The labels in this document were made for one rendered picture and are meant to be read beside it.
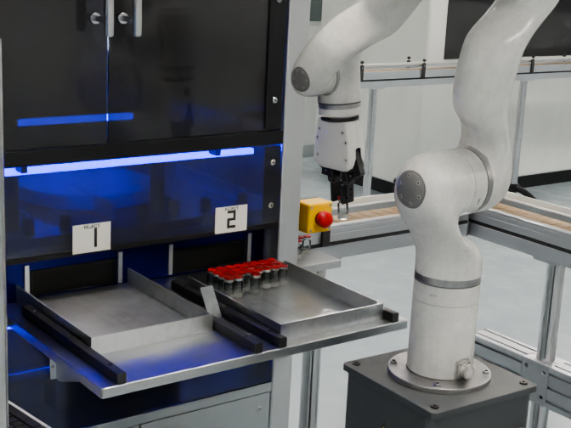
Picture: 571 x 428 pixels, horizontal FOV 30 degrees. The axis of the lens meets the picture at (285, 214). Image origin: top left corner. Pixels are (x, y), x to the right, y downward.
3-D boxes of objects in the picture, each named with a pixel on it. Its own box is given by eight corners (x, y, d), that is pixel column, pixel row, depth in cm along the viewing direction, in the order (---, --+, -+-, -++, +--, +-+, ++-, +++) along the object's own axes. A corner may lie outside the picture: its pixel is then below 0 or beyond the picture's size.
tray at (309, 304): (187, 291, 230) (188, 276, 229) (285, 274, 245) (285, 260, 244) (279, 341, 204) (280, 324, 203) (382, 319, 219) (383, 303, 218)
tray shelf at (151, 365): (-8, 314, 216) (-8, 306, 216) (272, 267, 257) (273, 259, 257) (101, 399, 179) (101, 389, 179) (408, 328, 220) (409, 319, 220)
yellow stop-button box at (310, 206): (289, 227, 256) (291, 198, 254) (313, 223, 260) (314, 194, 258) (308, 234, 250) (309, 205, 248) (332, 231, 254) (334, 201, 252)
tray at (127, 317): (16, 301, 219) (15, 285, 218) (128, 283, 234) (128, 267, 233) (91, 356, 192) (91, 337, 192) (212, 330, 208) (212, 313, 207)
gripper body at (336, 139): (308, 111, 211) (310, 166, 214) (343, 117, 203) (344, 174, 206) (336, 105, 215) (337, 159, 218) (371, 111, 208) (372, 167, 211)
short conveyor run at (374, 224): (274, 272, 259) (276, 209, 256) (238, 256, 271) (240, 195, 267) (471, 238, 299) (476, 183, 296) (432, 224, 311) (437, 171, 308)
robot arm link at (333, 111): (308, 101, 209) (308, 116, 210) (337, 106, 203) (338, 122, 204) (339, 95, 214) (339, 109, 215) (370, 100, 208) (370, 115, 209)
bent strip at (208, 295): (198, 315, 216) (199, 287, 215) (211, 312, 218) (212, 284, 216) (238, 336, 205) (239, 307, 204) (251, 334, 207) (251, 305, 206)
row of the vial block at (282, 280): (215, 294, 228) (216, 273, 227) (283, 282, 239) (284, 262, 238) (221, 297, 227) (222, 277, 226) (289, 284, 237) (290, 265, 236)
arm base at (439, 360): (512, 381, 195) (522, 285, 191) (435, 402, 184) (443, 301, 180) (442, 347, 210) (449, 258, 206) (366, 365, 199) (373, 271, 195)
